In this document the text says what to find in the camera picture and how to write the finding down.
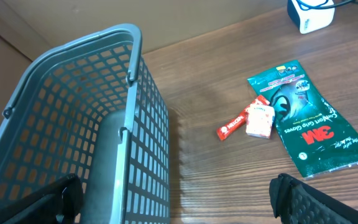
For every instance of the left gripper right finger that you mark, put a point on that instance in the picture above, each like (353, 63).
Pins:
(295, 202)

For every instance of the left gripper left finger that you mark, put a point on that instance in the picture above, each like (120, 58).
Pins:
(58, 202)

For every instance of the green 3M gloves packet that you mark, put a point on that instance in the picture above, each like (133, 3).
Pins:
(316, 136)

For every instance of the red packet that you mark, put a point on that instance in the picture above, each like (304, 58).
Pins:
(260, 121)

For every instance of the red stick sachet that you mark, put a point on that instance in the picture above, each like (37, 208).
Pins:
(224, 131)

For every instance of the white barcode scanner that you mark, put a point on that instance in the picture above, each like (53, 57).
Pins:
(309, 20)

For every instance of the grey plastic mesh basket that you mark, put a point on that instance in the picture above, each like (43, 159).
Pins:
(90, 108)

